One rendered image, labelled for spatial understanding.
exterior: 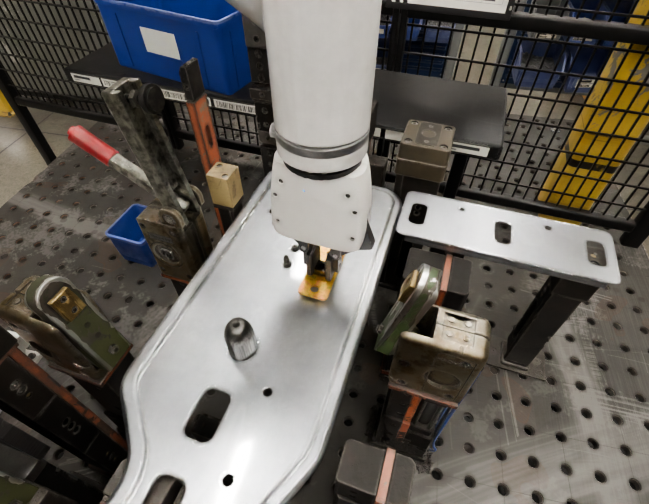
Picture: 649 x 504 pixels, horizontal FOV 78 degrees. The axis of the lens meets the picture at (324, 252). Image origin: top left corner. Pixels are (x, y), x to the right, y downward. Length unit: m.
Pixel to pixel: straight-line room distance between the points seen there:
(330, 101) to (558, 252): 0.41
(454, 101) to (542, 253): 0.36
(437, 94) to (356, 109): 0.54
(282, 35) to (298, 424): 0.33
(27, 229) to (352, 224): 0.97
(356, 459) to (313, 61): 0.34
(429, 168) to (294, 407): 0.41
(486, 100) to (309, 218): 0.54
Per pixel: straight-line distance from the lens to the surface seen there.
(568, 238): 0.65
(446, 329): 0.43
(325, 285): 0.49
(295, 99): 0.32
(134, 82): 0.48
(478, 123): 0.78
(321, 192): 0.38
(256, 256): 0.54
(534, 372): 0.86
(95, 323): 0.48
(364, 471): 0.42
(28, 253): 1.17
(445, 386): 0.50
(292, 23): 0.30
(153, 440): 0.45
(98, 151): 0.55
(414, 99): 0.83
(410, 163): 0.65
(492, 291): 0.94
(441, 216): 0.61
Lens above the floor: 1.40
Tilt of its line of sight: 48 degrees down
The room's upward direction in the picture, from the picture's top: straight up
